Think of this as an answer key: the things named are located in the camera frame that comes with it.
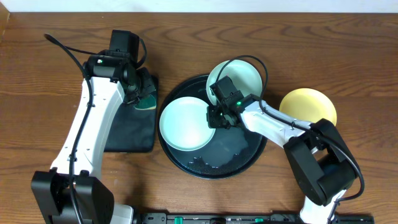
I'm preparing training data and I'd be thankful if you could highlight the green yellow sponge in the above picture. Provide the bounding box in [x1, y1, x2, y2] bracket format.
[134, 95, 157, 111]

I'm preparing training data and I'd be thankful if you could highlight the light green back plate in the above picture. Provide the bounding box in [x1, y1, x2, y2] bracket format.
[206, 60, 262, 105]

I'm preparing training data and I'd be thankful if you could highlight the light green plate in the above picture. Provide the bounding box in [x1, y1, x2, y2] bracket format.
[159, 96, 216, 151]
[206, 60, 262, 105]

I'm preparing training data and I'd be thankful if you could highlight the light green front plate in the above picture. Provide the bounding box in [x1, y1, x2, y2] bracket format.
[159, 96, 216, 151]

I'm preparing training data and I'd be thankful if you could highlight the yellow plate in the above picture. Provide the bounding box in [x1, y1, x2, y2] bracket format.
[279, 88, 337, 126]

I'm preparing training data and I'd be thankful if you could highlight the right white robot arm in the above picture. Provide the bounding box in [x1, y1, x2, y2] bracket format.
[208, 93, 363, 223]

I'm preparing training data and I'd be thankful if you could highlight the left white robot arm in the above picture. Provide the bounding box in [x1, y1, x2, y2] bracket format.
[31, 55, 159, 223]

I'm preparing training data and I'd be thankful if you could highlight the black round tray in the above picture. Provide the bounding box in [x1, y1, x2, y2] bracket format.
[157, 73, 268, 180]

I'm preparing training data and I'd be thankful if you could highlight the black rectangular tray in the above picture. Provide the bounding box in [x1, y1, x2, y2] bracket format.
[104, 75, 159, 153]

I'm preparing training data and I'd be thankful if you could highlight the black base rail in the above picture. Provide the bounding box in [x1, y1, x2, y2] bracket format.
[132, 212, 375, 224]

